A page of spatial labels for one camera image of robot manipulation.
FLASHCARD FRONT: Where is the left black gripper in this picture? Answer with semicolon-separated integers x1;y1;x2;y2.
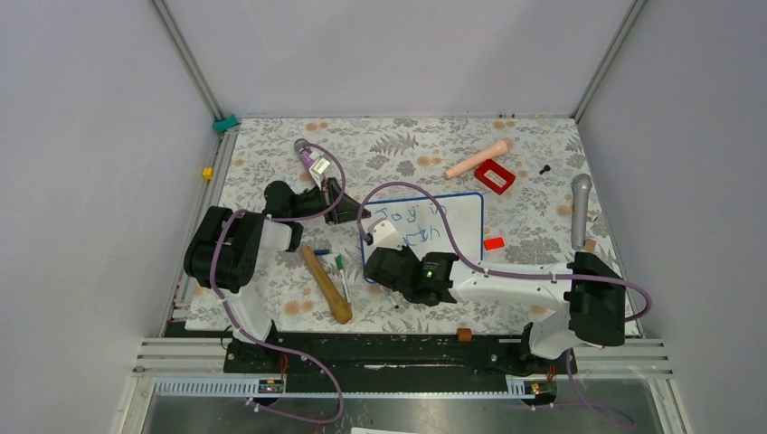
289;176;371;224

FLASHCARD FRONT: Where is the blue-framed whiteboard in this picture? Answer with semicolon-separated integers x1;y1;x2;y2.
362;192;484;259

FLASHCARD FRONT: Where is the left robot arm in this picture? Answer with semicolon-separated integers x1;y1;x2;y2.
183;177;372;372

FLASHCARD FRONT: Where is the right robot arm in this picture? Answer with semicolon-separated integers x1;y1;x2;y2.
364;247;626;373

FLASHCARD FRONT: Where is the black-capped marker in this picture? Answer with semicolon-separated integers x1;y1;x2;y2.
382;288;400;309

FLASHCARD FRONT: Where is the green-capped marker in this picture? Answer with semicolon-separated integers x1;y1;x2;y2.
335;255;351;303

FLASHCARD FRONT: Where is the purple patterned microphone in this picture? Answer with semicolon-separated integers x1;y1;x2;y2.
294;138;321;174

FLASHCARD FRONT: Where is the brown cork cylinder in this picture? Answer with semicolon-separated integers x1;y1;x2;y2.
456;327;473;343

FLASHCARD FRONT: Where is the red cube block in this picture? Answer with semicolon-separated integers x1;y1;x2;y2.
483;237;506;251

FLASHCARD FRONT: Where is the red rectangular tray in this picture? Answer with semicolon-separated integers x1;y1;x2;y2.
474;159;516;195

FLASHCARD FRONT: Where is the floral patterned table mat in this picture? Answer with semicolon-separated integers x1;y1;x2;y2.
220;118;589;335

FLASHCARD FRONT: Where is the teal corner clip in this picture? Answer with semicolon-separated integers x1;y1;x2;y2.
213;115;241;134

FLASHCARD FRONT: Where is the pink plastic cylinder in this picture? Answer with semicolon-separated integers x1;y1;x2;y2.
444;137;513;179

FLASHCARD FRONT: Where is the silver grey microphone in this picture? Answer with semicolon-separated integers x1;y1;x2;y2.
571;174;592;250

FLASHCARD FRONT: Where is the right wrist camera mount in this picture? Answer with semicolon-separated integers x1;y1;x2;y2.
365;219;406;250

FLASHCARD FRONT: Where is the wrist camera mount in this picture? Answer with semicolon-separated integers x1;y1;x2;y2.
309;157;331;179
365;219;406;250

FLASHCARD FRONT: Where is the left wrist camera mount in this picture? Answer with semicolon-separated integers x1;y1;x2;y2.
309;157;331;179

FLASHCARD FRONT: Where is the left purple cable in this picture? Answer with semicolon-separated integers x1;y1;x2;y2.
209;141;349;425

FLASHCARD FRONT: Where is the purple cable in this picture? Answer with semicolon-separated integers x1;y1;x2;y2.
356;181;654;429
209;141;349;425

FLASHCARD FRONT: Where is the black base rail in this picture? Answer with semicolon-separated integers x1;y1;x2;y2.
223;332;577;393

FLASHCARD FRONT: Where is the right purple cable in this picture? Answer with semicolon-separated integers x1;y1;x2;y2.
356;181;654;429

